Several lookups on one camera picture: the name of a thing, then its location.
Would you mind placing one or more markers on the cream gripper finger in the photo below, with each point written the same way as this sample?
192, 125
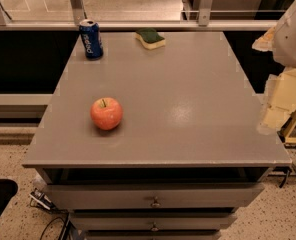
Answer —
264, 43
279, 101

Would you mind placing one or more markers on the green and yellow sponge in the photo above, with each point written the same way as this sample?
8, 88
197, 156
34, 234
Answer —
149, 38

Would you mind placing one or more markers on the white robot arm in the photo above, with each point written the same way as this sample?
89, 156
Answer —
284, 43

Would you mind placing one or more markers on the red apple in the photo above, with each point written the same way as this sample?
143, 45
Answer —
106, 113

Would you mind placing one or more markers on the grey drawer cabinet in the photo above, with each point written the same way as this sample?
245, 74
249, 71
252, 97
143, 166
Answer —
189, 117

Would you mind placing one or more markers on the blue pepsi can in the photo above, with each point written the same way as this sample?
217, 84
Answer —
90, 35

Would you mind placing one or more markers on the middle grey drawer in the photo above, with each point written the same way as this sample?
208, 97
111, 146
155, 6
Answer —
152, 221

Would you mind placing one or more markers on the grey drawer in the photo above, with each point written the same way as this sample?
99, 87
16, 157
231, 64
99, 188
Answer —
145, 235
153, 196
152, 221

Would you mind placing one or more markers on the bottom grey drawer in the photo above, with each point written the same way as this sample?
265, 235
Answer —
145, 235

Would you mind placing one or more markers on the top grey drawer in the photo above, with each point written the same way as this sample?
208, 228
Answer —
153, 196

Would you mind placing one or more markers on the small device on floor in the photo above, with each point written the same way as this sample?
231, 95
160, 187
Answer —
41, 199

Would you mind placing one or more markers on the yellow metal frame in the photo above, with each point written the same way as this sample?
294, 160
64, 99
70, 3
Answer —
286, 133

